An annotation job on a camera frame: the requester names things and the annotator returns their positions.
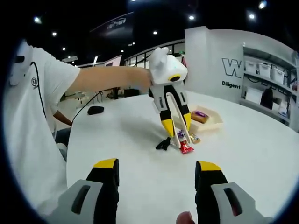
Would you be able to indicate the grey metal shelf rack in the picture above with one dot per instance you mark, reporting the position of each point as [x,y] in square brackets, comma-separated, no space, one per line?
[268,81]

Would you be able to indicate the pink display screen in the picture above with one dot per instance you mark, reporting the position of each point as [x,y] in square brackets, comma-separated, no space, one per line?
[113,61]

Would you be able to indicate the person in white coat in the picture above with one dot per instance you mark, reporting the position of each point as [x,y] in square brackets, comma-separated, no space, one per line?
[28,130]

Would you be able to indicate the person's right hand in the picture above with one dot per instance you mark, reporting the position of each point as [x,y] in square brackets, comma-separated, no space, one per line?
[185,219]

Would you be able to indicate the small purple candy packet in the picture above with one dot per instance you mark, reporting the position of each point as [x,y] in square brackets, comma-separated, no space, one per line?
[180,134]

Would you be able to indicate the white grey round object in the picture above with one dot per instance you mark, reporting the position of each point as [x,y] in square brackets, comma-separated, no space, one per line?
[61,150]

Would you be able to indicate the white cardboard box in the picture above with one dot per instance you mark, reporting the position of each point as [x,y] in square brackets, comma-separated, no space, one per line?
[253,95]

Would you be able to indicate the white chest device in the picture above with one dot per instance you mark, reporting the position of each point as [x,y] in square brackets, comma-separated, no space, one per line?
[19,70]

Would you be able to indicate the round ceiling spotlights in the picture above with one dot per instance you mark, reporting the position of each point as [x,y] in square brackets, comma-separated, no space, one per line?
[191,17]

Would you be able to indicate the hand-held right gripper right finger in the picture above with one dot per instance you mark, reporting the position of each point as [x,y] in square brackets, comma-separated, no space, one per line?
[215,200]

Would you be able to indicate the cream food tongs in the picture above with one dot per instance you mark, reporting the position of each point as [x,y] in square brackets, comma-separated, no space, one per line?
[177,116]

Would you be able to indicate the gold candy packet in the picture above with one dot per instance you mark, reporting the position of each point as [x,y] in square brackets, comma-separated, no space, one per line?
[195,138]

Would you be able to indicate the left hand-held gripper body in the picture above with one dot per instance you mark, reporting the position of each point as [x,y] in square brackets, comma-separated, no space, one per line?
[163,67]

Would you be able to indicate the white storage bin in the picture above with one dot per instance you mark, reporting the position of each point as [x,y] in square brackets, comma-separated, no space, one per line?
[251,67]
[278,73]
[264,70]

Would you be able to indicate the tan biscuit packet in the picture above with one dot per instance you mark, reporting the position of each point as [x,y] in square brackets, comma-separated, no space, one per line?
[199,119]

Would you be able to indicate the black hanging ceiling banner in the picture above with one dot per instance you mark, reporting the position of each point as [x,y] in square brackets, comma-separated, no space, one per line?
[112,24]

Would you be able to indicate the black backpack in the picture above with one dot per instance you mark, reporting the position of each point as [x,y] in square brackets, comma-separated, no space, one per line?
[266,99]

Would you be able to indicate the cream hexagonal container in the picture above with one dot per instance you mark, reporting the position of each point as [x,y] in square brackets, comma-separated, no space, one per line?
[213,121]

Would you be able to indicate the person's blue jeans leg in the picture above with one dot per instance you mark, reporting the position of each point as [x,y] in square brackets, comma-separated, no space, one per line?
[63,136]

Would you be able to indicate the black oval case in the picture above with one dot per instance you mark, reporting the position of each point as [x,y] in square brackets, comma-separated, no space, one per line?
[95,110]

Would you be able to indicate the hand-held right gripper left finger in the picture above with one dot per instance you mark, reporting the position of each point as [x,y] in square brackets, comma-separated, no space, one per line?
[93,198]

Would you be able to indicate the red candy packet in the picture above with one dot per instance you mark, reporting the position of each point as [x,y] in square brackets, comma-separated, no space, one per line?
[187,148]

